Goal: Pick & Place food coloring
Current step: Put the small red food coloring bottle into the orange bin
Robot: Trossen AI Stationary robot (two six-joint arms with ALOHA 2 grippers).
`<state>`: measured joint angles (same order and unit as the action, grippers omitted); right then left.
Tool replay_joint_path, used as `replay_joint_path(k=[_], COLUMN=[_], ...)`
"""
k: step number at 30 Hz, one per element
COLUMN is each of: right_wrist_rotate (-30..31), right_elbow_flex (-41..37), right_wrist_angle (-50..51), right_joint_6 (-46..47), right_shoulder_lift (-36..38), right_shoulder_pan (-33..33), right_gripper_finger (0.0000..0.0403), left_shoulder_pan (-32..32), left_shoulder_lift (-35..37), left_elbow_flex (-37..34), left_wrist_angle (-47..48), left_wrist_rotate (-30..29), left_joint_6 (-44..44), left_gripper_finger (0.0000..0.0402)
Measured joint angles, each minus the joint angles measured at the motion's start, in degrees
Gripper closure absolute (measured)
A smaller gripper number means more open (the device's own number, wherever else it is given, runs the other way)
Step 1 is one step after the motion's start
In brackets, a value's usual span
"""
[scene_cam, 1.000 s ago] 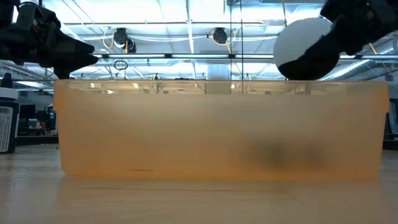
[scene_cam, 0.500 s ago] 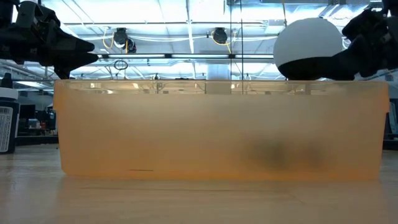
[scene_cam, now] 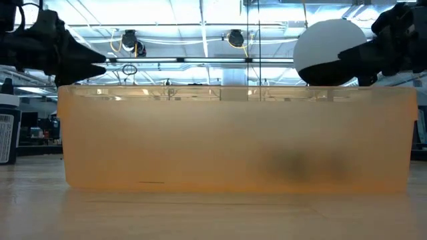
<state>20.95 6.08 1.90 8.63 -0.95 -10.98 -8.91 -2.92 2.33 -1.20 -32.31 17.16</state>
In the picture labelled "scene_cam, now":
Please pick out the white globe lamp black base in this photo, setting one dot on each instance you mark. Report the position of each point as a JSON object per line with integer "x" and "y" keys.
{"x": 320, "y": 43}

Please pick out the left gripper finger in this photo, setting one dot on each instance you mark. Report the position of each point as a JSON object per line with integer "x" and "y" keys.
{"x": 76, "y": 72}
{"x": 78, "y": 55}

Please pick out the ceiling light strip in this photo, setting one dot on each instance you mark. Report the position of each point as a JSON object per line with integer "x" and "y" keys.
{"x": 213, "y": 60}

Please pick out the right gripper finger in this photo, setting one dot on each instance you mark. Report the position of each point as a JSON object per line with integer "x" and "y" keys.
{"x": 368, "y": 80}
{"x": 367, "y": 56}

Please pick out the cluttered black desk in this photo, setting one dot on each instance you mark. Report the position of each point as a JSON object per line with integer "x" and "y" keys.
{"x": 40, "y": 150}

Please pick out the large black-capped food coloring bottle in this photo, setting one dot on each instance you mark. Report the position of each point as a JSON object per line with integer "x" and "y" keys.
{"x": 10, "y": 140}

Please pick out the orange translucent plastic bin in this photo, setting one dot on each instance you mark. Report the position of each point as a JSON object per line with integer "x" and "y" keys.
{"x": 200, "y": 143}

